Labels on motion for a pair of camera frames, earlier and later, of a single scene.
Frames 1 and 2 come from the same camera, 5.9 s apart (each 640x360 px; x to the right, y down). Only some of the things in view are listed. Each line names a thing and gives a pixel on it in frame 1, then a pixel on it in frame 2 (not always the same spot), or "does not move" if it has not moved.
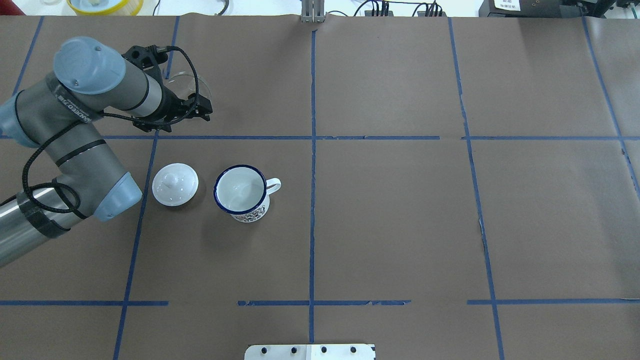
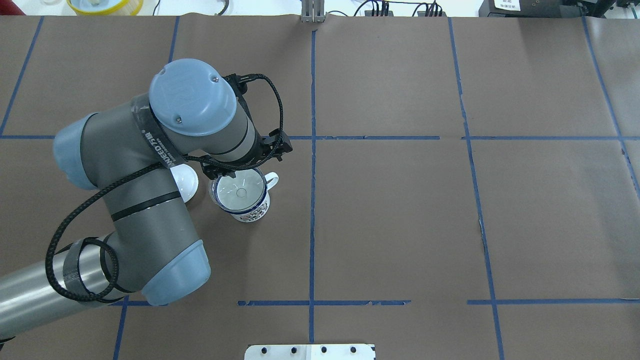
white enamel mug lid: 175,184 does not move
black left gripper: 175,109 to 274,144
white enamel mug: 242,191 does not move
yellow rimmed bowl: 106,7 does not move
